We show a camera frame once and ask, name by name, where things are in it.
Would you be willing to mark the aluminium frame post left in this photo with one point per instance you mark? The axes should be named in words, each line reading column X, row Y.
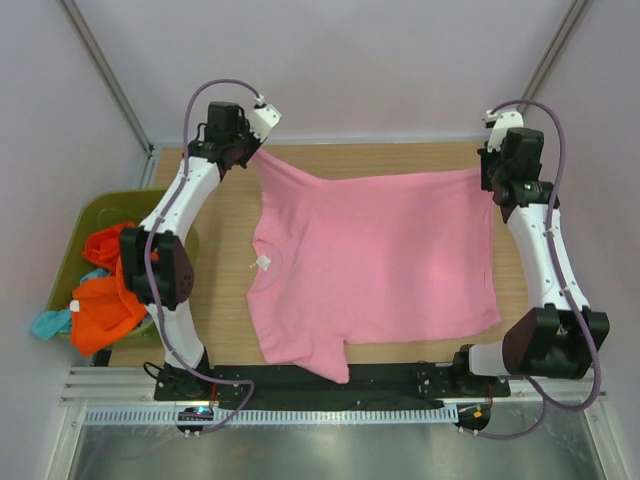
column 105, row 72

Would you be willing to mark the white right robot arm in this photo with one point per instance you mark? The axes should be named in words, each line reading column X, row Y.
column 560, row 335

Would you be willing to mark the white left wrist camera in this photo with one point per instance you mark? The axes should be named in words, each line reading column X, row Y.
column 262, row 120

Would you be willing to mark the aluminium frame post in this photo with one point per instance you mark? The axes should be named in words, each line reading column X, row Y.
column 105, row 72
column 568, row 26

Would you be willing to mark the teal t shirt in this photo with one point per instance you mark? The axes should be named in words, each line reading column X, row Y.
column 54, row 322

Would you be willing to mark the pink t shirt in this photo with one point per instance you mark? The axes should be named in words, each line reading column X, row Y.
column 372, row 260

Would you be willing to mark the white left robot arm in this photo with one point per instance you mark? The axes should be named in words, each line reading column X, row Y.
column 156, row 267

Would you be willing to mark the aluminium frame post right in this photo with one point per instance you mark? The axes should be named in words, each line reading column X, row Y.
column 568, row 26

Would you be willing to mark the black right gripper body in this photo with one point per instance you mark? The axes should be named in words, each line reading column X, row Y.
column 493, row 168

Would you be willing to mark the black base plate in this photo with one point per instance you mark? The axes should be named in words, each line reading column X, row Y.
column 372, row 387

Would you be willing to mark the olive green plastic bin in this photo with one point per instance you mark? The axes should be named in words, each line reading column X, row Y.
column 102, row 218

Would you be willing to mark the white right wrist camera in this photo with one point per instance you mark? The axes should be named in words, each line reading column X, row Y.
column 499, row 123

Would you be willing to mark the aluminium front rail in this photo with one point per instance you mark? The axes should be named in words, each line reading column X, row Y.
column 109, row 386

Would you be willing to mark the orange t shirt in bin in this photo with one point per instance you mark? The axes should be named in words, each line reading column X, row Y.
column 102, row 248

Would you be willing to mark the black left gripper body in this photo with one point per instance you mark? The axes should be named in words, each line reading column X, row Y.
column 245, row 144

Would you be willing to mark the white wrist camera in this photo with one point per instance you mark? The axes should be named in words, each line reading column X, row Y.
column 499, row 123
column 262, row 120

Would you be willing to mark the slotted cable duct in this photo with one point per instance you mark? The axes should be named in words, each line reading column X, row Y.
column 184, row 416

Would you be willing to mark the orange t shirt over rim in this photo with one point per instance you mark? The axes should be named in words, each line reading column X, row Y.
column 104, row 311

